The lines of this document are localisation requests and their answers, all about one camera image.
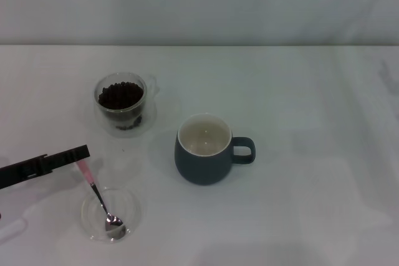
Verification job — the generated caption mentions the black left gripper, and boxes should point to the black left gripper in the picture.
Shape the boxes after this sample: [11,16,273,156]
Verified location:
[0,144,91,191]

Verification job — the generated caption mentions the pink-handled metal spoon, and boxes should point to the pink-handled metal spoon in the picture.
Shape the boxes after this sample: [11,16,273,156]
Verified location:
[75,159,127,239]

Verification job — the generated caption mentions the clear glass saucer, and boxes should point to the clear glass saucer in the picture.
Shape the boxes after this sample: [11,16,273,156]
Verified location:
[80,186,142,244]

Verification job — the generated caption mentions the dark green ceramic mug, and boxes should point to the dark green ceramic mug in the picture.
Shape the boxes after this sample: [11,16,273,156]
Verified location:
[173,112,257,186]

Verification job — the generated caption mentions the clear double-wall glass cup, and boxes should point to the clear double-wall glass cup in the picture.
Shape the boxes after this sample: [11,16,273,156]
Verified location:
[92,72,161,138]

